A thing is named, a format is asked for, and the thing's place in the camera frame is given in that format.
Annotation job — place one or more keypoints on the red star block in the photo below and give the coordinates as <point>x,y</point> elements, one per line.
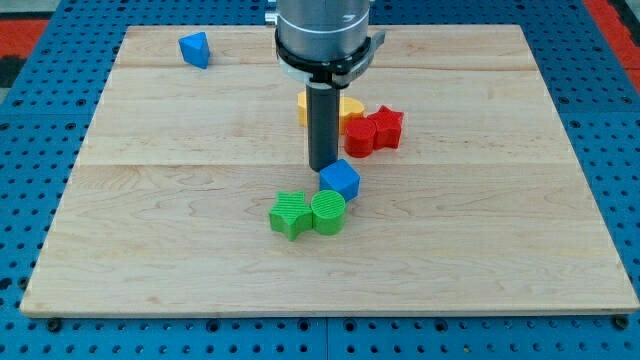
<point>389,125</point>

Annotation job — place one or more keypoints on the blue triangle block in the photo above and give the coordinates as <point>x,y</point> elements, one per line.
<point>195,50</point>

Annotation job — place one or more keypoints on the yellow heart block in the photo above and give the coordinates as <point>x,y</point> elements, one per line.
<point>349,109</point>

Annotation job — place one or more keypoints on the wooden board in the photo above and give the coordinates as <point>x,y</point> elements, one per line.
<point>482,210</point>

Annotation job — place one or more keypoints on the red cylinder block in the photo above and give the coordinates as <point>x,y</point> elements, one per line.
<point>360,137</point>

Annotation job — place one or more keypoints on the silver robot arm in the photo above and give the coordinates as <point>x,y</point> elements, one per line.
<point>325,44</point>

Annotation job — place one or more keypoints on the green star block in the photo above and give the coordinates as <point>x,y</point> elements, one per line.
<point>291,215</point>

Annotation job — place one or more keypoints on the green cylinder block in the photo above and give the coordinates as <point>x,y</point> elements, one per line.
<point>328,208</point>

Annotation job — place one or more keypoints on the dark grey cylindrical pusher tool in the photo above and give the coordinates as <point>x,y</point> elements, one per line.
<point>323,126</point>

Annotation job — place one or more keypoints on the blue cube block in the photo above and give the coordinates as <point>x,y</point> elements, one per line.
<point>342,178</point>

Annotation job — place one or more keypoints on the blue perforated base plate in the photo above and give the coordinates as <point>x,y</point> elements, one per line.
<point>47,111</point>

